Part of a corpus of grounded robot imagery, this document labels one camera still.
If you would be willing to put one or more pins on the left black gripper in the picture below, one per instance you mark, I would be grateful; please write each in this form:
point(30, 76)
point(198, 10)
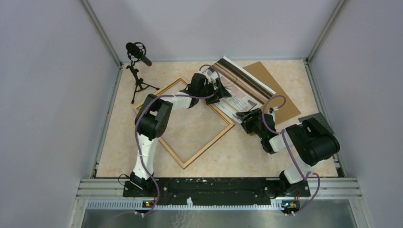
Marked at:
point(221, 92)

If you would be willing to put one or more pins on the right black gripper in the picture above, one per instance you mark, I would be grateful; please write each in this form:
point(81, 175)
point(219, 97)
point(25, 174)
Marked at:
point(244, 116)

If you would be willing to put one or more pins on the printed photo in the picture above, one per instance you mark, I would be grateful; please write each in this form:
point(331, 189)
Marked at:
point(247, 92)

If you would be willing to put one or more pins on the brown cardboard backing board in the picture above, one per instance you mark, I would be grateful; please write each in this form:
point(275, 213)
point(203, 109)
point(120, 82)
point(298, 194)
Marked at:
point(288, 111)

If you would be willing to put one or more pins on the wooden picture frame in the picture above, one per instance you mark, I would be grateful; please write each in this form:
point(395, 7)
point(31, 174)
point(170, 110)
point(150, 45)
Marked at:
point(188, 134)

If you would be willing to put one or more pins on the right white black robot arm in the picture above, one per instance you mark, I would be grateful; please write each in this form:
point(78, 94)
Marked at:
point(308, 143)

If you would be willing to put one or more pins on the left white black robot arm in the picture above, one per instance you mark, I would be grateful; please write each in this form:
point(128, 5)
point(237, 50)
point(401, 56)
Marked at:
point(152, 121)

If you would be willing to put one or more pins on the dark grey mat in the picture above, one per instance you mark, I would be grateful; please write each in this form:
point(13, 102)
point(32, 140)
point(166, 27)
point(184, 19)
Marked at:
point(320, 118)

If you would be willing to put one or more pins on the black microphone on tripod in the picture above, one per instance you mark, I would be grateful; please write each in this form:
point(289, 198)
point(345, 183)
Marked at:
point(136, 52)

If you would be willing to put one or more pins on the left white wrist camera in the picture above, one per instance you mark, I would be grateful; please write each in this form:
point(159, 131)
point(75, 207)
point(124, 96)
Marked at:
point(211, 76)

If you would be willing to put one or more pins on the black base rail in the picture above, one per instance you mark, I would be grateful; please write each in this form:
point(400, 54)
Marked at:
point(216, 191)

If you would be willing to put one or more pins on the aluminium front rail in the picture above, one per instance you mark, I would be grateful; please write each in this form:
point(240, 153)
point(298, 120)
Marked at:
point(108, 194)

